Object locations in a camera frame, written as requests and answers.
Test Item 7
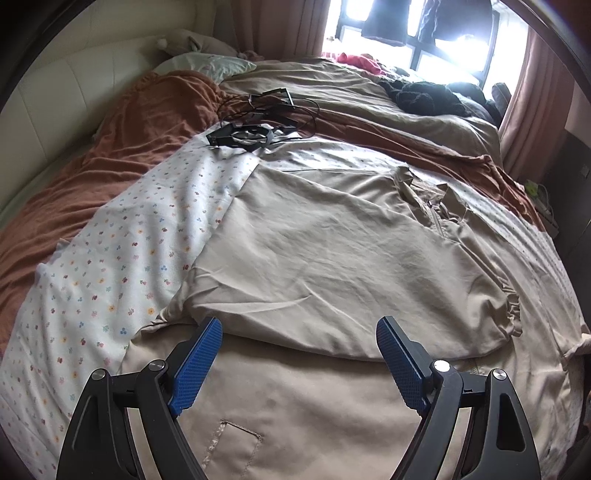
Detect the beige jacket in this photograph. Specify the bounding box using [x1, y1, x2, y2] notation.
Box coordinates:
[122, 166, 590, 479]

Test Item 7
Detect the beige duvet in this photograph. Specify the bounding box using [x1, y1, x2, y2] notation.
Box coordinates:
[221, 59, 501, 164]

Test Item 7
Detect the pink curtain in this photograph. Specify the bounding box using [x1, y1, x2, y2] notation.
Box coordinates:
[500, 30, 574, 182]
[229, 0, 331, 60]

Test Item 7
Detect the white floral bed sheet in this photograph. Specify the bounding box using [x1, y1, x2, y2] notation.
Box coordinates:
[0, 133, 583, 480]

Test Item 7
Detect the right pink curtain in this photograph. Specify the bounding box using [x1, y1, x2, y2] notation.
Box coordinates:
[500, 30, 574, 182]

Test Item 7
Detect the rust brown blanket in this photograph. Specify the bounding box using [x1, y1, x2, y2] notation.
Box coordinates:
[1, 72, 543, 347]

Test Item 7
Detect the window frame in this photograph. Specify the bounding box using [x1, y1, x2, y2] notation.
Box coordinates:
[327, 1, 501, 87]

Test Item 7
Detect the light green pillow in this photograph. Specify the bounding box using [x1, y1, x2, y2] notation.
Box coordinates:
[153, 52, 256, 84]

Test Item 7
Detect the pink red garment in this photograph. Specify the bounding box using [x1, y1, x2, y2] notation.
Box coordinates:
[335, 53, 384, 76]

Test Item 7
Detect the cream padded headboard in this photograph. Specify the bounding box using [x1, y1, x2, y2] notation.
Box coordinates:
[1, 1, 216, 205]

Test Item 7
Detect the black device with cables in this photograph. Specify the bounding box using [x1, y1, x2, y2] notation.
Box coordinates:
[205, 87, 321, 153]

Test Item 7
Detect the left pink curtain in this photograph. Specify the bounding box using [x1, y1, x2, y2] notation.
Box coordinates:
[229, 0, 331, 60]

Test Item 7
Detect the black clothing pile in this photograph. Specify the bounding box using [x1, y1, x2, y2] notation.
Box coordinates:
[378, 80, 503, 126]

